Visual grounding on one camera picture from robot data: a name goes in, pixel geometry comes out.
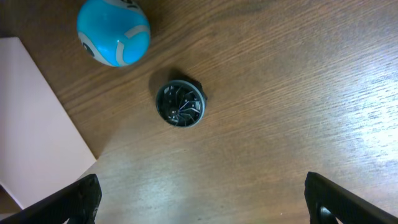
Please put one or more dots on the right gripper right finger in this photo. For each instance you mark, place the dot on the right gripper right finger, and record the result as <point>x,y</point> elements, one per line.
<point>327,202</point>

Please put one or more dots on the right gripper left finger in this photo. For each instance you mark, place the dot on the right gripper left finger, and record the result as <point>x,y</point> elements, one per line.
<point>77,203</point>

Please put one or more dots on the blue toy ball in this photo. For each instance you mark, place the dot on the blue toy ball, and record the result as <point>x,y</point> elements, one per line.
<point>114,32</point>

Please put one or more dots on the white cardboard box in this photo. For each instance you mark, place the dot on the white cardboard box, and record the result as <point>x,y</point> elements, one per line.
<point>41,149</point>

